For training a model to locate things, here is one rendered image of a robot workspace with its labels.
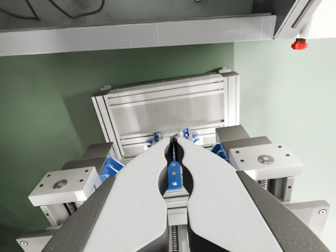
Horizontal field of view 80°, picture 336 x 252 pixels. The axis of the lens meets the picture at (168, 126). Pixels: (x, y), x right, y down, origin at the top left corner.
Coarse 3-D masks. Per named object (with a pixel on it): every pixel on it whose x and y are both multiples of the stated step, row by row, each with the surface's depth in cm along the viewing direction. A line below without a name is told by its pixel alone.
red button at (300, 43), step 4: (296, 40) 50; (300, 40) 49; (304, 40) 49; (292, 44) 51; (296, 44) 50; (300, 44) 49; (304, 44) 49; (292, 48) 51; (296, 48) 50; (300, 48) 50; (304, 48) 50
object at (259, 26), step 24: (96, 24) 35; (120, 24) 35; (144, 24) 35; (168, 24) 35; (192, 24) 35; (216, 24) 35; (240, 24) 35; (264, 24) 35; (0, 48) 37; (24, 48) 37; (48, 48) 37; (72, 48) 37; (96, 48) 37; (120, 48) 37
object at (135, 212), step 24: (168, 144) 12; (144, 168) 10; (120, 192) 9; (144, 192) 9; (120, 216) 8; (144, 216) 7; (96, 240) 7; (120, 240) 7; (144, 240) 7; (168, 240) 8
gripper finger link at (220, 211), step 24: (192, 144) 12; (192, 168) 10; (216, 168) 10; (192, 192) 8; (216, 192) 8; (240, 192) 8; (192, 216) 7; (216, 216) 7; (240, 216) 7; (192, 240) 7; (216, 240) 6; (240, 240) 6; (264, 240) 6
